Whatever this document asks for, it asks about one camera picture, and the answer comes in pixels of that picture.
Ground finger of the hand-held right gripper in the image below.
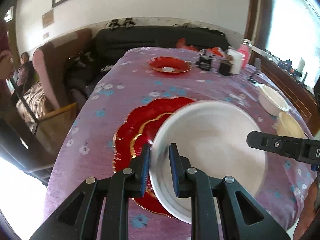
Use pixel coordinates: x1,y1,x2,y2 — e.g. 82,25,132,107
246,131,302,160

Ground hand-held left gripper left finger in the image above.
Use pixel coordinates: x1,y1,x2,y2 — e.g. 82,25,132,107
30,144,152,240

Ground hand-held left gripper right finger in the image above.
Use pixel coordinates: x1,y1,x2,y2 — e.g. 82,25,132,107
169,144,292,240

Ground cream bowl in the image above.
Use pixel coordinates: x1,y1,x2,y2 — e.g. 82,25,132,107
276,112,307,138

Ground white bowl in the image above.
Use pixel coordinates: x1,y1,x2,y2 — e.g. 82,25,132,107
258,83,290,116

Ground red scalloped glass plate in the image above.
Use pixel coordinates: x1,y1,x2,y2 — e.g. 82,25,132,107
148,56,192,74
112,97,198,219

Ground large white plate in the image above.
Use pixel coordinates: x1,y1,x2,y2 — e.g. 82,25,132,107
149,100,268,224

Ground person's right forearm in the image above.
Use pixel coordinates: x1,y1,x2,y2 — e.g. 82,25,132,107
292,177,320,240

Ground metal phone stand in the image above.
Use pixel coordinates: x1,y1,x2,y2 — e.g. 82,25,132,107
247,57,262,84

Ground dark sill ornament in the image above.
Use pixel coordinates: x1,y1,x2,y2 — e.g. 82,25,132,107
280,59,294,72

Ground pink bottle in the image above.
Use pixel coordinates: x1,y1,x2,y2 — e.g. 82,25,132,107
237,39,252,68

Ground dark wooden chair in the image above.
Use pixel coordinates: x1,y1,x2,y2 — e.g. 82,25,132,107
0,102,78,180

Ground black power supply box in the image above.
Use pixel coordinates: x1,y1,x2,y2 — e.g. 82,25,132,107
199,50,214,70

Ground orange plastic bag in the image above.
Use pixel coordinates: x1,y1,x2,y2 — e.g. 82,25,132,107
209,47,225,57

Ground window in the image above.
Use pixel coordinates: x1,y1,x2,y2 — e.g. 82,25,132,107
265,0,320,63

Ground red plastic bag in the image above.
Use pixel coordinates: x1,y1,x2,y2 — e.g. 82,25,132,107
176,38,198,52

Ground black device with red light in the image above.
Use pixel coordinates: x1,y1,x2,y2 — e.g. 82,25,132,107
69,56,85,68
80,52,95,63

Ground black sofa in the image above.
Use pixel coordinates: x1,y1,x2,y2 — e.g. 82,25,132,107
65,27,230,100

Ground brown armchair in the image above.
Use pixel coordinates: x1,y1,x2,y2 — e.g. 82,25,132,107
32,27,93,110

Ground patterned blanket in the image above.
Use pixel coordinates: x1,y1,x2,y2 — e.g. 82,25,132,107
16,82,50,120

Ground wooden door glass panels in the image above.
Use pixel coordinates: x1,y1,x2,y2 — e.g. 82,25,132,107
4,6,14,22

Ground wall plaque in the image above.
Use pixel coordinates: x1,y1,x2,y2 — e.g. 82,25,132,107
42,9,55,29

